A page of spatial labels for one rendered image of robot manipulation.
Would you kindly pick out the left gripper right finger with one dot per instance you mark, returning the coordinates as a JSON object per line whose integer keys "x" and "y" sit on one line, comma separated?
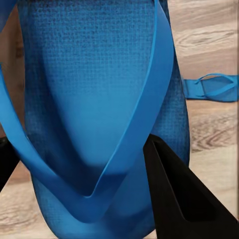
{"x": 183, "y": 207}

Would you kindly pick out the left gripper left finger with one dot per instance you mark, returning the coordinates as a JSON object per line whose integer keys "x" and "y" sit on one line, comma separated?
{"x": 8, "y": 160}

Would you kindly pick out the sandal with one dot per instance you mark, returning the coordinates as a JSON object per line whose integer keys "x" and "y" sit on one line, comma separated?
{"x": 224, "y": 88}
{"x": 100, "y": 76}

